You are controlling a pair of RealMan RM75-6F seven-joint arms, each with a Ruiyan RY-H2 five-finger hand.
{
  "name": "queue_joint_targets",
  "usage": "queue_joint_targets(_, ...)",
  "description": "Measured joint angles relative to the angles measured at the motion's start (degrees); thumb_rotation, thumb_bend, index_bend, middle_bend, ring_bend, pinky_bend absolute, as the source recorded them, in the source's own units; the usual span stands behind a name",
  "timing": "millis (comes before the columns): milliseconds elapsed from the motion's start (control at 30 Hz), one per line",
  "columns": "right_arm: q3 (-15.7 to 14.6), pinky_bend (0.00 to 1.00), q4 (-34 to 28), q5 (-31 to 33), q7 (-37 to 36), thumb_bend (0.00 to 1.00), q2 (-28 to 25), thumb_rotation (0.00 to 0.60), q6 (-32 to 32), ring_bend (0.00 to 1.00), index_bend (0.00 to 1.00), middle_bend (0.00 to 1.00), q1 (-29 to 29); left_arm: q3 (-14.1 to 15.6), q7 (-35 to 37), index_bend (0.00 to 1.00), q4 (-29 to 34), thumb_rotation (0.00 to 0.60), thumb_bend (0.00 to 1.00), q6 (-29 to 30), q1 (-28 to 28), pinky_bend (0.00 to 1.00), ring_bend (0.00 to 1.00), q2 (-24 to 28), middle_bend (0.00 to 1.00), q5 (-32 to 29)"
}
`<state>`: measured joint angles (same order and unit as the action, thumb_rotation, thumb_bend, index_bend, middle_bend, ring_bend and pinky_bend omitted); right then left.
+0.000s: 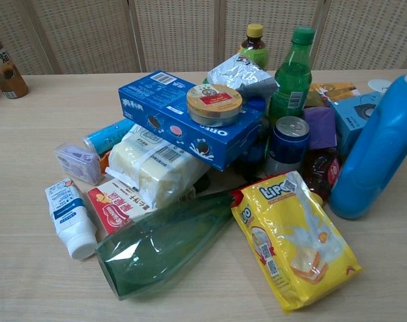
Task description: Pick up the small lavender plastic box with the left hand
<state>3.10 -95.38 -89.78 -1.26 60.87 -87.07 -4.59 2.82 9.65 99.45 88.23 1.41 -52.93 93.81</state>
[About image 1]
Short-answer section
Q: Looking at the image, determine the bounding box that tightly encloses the woven folding screen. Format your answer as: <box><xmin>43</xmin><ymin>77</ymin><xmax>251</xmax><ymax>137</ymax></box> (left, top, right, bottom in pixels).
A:
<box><xmin>0</xmin><ymin>0</ymin><xmax>407</xmax><ymax>75</ymax></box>

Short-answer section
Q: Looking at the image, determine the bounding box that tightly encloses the large blue detergent bottle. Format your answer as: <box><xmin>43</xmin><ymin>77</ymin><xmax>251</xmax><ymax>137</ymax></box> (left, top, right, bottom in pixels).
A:
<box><xmin>328</xmin><ymin>61</ymin><xmax>407</xmax><ymax>221</ymax></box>

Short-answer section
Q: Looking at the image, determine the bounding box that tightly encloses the dark red sauce bottle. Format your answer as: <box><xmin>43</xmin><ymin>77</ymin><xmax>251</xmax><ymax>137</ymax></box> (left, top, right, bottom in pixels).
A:
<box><xmin>301</xmin><ymin>147</ymin><xmax>343</xmax><ymax>202</ymax></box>

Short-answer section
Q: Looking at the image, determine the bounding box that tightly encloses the dark blue cap bottle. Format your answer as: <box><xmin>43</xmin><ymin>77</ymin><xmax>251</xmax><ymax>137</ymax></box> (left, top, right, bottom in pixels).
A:
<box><xmin>233</xmin><ymin>95</ymin><xmax>271</xmax><ymax>182</ymax></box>

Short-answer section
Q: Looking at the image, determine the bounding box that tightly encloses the blue Oreo cookie box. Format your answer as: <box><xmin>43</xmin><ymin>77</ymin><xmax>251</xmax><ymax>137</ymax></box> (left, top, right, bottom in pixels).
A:
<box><xmin>118</xmin><ymin>69</ymin><xmax>263</xmax><ymax>172</ymax></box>

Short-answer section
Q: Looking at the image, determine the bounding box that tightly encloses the purple tissue pack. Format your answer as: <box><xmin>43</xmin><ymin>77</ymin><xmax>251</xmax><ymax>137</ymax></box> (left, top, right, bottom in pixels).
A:
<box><xmin>303</xmin><ymin>105</ymin><xmax>338</xmax><ymax>150</ymax></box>

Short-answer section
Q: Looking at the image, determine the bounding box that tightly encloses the dark blue drink can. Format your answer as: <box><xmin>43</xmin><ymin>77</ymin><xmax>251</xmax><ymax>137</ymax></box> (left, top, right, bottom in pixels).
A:
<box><xmin>265</xmin><ymin>115</ymin><xmax>311</xmax><ymax>177</ymax></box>

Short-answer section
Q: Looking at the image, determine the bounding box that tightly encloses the yellow Lipo biscuit bag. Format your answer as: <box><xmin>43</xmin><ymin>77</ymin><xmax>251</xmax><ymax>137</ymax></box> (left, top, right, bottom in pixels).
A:
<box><xmin>230</xmin><ymin>170</ymin><xmax>363</xmax><ymax>315</ymax></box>

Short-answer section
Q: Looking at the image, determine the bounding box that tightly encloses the silver foil snack bag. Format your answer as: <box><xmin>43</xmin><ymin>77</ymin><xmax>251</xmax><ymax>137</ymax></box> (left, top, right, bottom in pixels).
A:
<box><xmin>206</xmin><ymin>52</ymin><xmax>279</xmax><ymax>98</ymax></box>

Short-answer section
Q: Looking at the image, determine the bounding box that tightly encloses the clear plastic small box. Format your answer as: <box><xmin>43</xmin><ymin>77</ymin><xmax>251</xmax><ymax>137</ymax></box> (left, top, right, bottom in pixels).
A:
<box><xmin>53</xmin><ymin>142</ymin><xmax>102</xmax><ymax>186</ymax></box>

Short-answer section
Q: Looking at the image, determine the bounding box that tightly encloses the green clear plastic bottle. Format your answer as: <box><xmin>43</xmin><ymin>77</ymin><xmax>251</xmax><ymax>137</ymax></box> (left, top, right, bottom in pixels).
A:
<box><xmin>95</xmin><ymin>193</ymin><xmax>238</xmax><ymax>301</ymax></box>

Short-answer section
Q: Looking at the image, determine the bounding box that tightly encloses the yellow brown snack packet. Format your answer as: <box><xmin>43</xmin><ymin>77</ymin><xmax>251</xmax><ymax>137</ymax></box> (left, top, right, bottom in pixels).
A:
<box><xmin>304</xmin><ymin>81</ymin><xmax>361</xmax><ymax>108</ymax></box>

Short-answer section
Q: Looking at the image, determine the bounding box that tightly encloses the light blue carton box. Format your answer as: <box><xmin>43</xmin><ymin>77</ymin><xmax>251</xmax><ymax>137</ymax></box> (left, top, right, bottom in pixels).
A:
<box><xmin>328</xmin><ymin>91</ymin><xmax>385</xmax><ymax>157</ymax></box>

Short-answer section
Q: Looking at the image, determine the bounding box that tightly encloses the white blue cream tube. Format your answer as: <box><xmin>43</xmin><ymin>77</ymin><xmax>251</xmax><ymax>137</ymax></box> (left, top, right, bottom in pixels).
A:
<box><xmin>44</xmin><ymin>178</ymin><xmax>98</xmax><ymax>261</ymax></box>

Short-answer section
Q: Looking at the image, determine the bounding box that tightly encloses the white wrapped noodle pack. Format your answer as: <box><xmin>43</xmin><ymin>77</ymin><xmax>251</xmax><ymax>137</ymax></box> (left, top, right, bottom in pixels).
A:
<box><xmin>105</xmin><ymin>123</ymin><xmax>211</xmax><ymax>209</ymax></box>

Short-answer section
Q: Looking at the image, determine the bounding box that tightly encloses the yellow cap tea bottle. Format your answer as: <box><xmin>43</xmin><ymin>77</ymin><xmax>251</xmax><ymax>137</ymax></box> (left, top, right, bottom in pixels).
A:
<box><xmin>236</xmin><ymin>23</ymin><xmax>270</xmax><ymax>70</ymax></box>

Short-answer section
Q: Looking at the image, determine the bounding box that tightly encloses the green soda bottle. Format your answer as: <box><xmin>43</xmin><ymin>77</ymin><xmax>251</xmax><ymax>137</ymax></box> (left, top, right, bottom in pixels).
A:
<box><xmin>268</xmin><ymin>26</ymin><xmax>316</xmax><ymax>128</ymax></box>

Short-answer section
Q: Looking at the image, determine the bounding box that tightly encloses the round gold tin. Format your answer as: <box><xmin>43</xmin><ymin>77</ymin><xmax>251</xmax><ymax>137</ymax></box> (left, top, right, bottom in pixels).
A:
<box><xmin>185</xmin><ymin>83</ymin><xmax>244</xmax><ymax>127</ymax></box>

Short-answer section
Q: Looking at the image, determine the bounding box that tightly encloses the blue cylindrical can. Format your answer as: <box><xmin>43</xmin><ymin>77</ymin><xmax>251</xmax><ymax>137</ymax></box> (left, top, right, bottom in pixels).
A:
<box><xmin>83</xmin><ymin>118</ymin><xmax>136</xmax><ymax>156</ymax></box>

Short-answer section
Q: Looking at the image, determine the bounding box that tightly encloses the brown tea bottle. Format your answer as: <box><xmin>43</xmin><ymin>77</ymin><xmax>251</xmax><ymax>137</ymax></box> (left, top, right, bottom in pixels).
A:
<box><xmin>0</xmin><ymin>34</ymin><xmax>30</xmax><ymax>100</ymax></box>

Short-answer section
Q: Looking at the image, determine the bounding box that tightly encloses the red white snack box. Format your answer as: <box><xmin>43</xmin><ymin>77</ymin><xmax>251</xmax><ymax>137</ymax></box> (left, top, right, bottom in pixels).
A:
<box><xmin>87</xmin><ymin>178</ymin><xmax>156</xmax><ymax>235</ymax></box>

